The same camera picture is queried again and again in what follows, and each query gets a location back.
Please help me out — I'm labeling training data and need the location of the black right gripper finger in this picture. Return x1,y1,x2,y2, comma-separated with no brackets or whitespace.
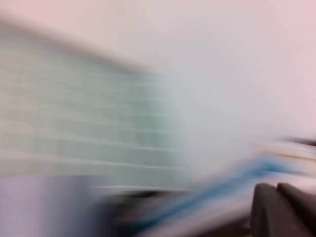
250,182,316,237

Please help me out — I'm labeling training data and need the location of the blue spine book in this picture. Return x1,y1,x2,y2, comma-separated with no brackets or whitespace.
133,138,316,237

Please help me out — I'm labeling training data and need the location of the green checked tablecloth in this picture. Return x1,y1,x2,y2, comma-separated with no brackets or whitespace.
0,22,198,193

